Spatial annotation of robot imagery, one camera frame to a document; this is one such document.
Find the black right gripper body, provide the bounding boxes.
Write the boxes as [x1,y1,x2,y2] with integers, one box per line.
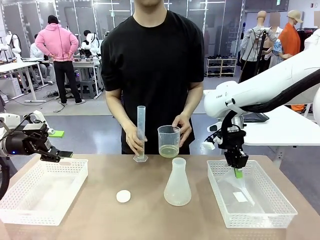
[216,128,247,154]

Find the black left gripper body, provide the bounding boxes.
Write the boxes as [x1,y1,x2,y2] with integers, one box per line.
[4,122,53,156]

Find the clear plastic funnel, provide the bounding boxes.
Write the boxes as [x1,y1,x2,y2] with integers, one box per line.
[216,174,256,207]

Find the white perforated plastic basket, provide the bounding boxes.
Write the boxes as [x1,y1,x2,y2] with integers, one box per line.
[0,158,89,227]
[206,159,299,229]

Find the translucent plastic conical flask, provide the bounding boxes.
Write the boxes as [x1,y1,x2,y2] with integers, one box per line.
[163,157,193,207]

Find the clear plastic beaker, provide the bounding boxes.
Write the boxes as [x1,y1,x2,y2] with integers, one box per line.
[157,124,182,159]

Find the white round flask cap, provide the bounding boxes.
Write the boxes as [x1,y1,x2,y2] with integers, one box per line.
[116,189,132,204]

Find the clear plastic graduated cylinder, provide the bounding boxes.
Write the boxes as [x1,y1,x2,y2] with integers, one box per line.
[132,105,150,163]

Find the person's left forearm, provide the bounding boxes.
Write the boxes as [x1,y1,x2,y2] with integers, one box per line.
[177,81,204,123]

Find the person's right forearm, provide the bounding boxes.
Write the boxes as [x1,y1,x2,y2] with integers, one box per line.
[104,88,140,131]

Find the person's left hand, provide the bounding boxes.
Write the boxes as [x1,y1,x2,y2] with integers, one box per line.
[171,114,193,151]

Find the person's right hand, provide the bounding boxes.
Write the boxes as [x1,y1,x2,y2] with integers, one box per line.
[125,123,146,158]

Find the dark grey laptop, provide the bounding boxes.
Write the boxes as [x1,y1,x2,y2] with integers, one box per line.
[243,112,270,123]

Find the white paper label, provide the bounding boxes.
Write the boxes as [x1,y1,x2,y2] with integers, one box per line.
[232,191,249,202]

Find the grey step stool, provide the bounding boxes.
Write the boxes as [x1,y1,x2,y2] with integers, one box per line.
[79,79,98,100]

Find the long white desk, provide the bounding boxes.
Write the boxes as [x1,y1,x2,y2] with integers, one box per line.
[0,61,48,103]

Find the white shoe rack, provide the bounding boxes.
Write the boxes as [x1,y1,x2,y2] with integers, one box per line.
[206,53,238,78]

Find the grey workbench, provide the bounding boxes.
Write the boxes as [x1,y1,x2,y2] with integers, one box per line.
[66,58,104,99]

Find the seated person in white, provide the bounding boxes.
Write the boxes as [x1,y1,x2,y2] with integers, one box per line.
[29,33,55,86]

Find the person in pink hoodie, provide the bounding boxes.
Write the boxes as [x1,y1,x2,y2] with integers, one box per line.
[34,14,86,106]

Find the person with black hair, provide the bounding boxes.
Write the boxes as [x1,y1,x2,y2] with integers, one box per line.
[81,29,102,58]

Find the black tripod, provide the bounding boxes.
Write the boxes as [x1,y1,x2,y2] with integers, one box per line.
[253,28,268,65]

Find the mannequin in grey shirt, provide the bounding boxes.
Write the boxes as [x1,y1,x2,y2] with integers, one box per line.
[239,10,273,84]

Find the person in floral blue top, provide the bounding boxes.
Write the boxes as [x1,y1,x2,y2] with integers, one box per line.
[268,12,286,69]

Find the person in black t-shirt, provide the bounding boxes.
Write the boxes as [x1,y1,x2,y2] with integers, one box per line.
[100,0,205,155]

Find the mannequin in orange coat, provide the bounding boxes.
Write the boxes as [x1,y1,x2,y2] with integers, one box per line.
[278,9,305,61]

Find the mannequin in orange trousers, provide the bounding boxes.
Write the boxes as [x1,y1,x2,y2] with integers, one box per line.
[291,28,320,113]

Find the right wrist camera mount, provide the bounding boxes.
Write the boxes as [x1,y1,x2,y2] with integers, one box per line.
[201,121,223,151]

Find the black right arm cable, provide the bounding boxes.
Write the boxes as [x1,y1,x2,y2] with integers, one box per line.
[221,72,320,141]

